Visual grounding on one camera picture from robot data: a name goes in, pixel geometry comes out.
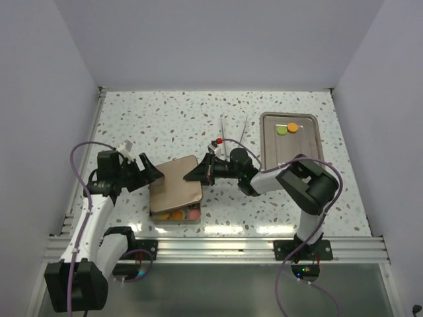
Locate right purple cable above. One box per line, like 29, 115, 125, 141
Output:
221, 138, 345, 317

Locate orange round cookie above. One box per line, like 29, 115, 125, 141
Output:
171, 211, 185, 220
156, 213, 171, 221
287, 122, 299, 133

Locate purple cable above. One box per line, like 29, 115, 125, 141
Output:
221, 138, 345, 317
67, 141, 120, 313

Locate aluminium front rail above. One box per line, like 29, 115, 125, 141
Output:
42, 234, 393, 265

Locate metal tongs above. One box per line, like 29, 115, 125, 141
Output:
220, 115, 249, 143

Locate orange round cookie top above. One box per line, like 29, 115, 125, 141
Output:
287, 122, 299, 133

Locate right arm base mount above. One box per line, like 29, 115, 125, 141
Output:
273, 239, 334, 262

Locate gold cookie tin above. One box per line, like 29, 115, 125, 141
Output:
149, 203, 202, 225

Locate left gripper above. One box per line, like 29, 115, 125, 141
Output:
114, 153, 163, 193

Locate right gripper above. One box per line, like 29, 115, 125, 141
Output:
184, 153, 242, 186

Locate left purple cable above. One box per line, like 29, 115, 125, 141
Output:
67, 141, 120, 313

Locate pink round cookie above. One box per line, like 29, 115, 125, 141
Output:
188, 209, 201, 220

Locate gold tin lid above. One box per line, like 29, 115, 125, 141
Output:
149, 155, 203, 215

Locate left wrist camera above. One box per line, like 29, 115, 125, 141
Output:
116, 140, 135, 162

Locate silver metal tray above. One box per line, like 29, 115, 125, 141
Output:
260, 112, 324, 170

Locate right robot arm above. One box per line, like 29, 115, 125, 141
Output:
183, 148, 343, 260

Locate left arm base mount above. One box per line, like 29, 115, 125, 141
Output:
130, 239, 159, 262

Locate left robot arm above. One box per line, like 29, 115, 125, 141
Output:
44, 149, 164, 315

